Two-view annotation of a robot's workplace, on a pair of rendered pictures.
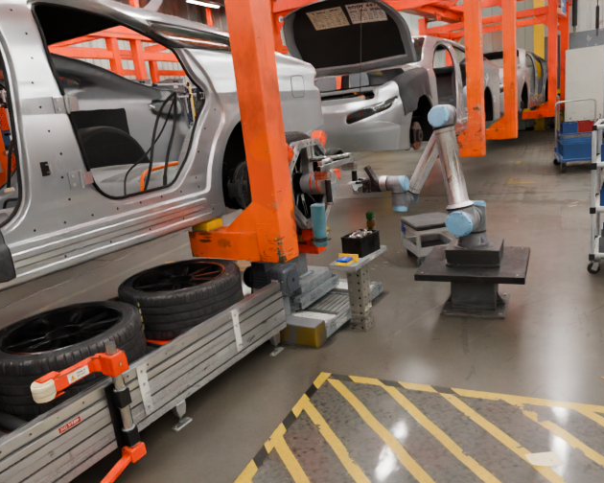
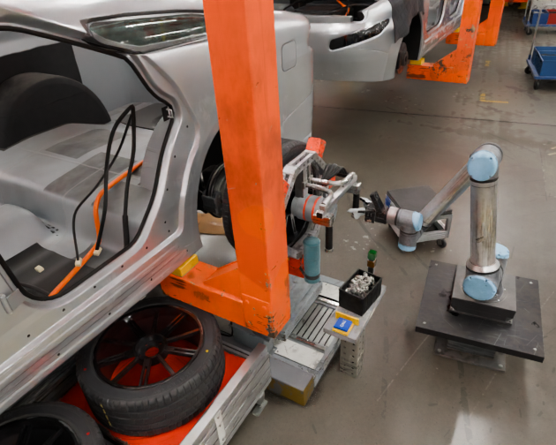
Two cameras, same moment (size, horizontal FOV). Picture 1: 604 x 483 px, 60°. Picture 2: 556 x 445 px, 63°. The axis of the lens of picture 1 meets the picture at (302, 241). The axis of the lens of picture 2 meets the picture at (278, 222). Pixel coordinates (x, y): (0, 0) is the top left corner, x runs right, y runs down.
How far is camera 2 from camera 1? 1.49 m
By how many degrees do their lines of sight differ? 19
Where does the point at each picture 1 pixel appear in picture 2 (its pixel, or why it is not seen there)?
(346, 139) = (327, 66)
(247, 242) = (230, 306)
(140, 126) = (91, 60)
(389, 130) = (376, 60)
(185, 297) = (158, 403)
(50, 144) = not seen: outside the picture
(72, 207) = not seen: outside the picture
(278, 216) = (271, 295)
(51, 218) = not seen: outside the picture
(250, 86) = (243, 147)
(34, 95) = not seen: outside the picture
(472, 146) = (457, 71)
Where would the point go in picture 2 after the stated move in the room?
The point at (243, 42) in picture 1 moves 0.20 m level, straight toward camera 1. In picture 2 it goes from (233, 86) to (236, 107)
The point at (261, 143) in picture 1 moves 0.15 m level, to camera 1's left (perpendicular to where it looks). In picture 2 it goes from (253, 217) to (214, 220)
